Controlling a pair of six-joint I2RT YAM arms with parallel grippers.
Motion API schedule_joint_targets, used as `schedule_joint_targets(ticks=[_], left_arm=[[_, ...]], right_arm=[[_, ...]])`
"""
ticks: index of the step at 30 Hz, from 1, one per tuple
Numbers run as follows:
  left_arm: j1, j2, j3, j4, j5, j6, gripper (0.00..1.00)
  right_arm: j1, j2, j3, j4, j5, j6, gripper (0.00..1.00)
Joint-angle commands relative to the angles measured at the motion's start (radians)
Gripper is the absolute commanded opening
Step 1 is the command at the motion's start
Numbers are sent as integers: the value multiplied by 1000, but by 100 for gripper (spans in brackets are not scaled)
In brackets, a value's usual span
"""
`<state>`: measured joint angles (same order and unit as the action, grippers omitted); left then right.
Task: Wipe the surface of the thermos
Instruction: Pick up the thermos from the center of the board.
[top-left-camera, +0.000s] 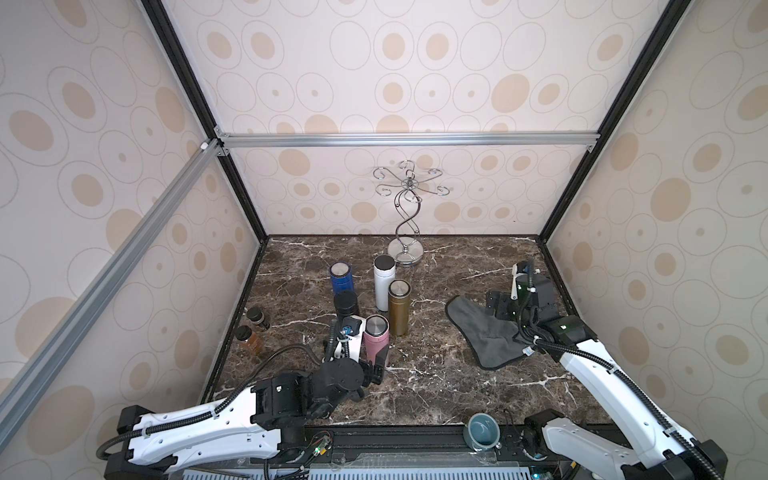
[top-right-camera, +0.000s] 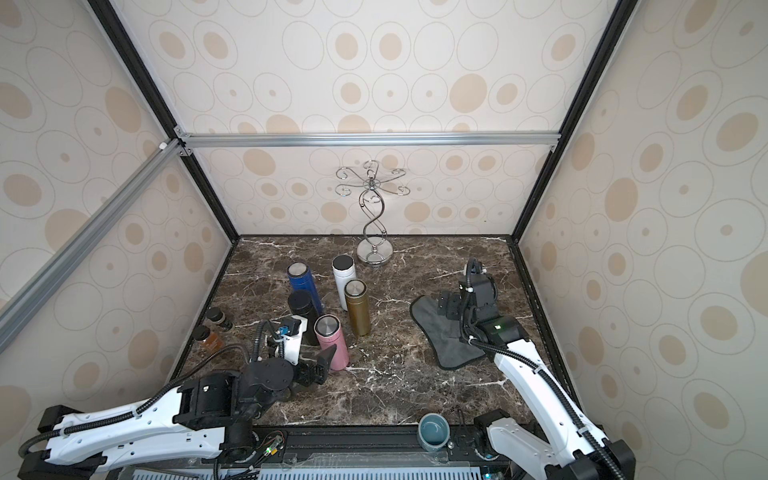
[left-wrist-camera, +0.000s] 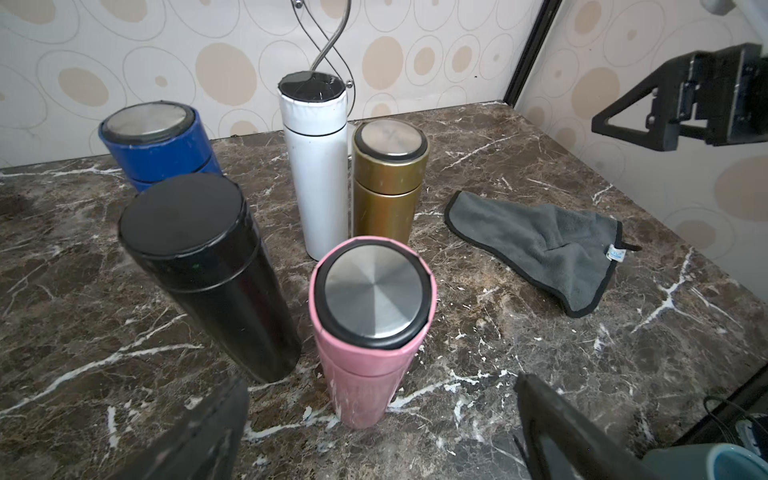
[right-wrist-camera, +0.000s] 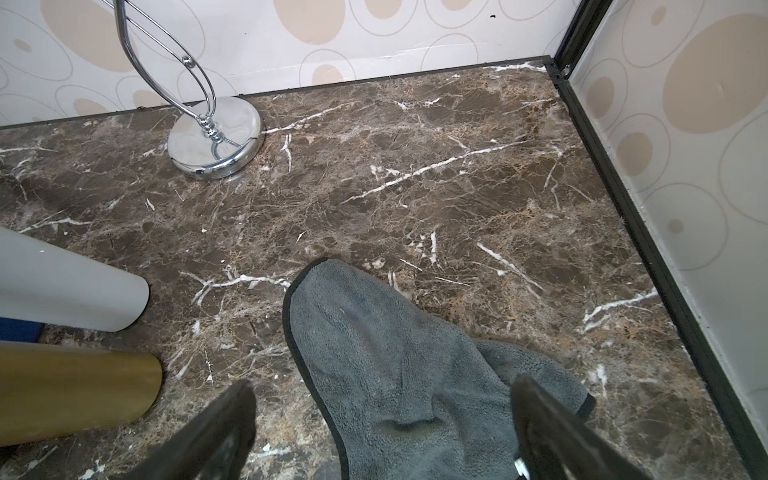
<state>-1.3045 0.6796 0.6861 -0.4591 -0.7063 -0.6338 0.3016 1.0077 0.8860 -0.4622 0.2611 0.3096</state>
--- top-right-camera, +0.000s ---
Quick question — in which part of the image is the pink thermos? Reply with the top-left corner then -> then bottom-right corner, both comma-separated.
314,314 -> 349,371

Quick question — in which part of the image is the grey yellow cleaning cloth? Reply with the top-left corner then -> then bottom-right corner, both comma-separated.
410,295 -> 485,370

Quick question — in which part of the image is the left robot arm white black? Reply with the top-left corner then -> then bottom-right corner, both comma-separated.
17,344 -> 337,479

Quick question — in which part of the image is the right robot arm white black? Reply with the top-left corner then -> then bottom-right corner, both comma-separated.
438,259 -> 636,479

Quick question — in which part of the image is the black thermos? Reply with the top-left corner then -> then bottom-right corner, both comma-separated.
288,290 -> 319,346

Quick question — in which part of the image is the gold thermos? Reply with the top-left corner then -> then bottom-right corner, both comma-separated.
344,279 -> 371,337

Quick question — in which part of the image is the blue thermos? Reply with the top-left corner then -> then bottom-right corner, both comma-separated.
287,261 -> 324,315

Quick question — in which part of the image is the white thermos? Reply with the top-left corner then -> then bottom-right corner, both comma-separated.
332,254 -> 357,311

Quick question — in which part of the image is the orange spice jar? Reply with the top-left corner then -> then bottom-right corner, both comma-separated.
192,325 -> 224,353

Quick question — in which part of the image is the dark lid spice jar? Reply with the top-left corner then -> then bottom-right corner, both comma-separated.
205,307 -> 233,331

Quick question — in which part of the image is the silver metal cup stand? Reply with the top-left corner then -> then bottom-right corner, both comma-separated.
335,159 -> 410,267

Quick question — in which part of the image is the teal ceramic mug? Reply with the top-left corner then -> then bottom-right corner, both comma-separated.
417,413 -> 451,453

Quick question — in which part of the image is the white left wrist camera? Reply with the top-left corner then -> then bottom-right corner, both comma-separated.
277,315 -> 308,366

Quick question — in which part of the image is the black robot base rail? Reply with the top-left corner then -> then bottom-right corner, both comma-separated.
118,424 -> 533,479

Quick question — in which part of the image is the horizontal aluminium frame bar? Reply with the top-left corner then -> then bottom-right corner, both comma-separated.
180,131 -> 561,148

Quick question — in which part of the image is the left aluminium frame bar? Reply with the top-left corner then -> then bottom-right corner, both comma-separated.
1,139 -> 181,350

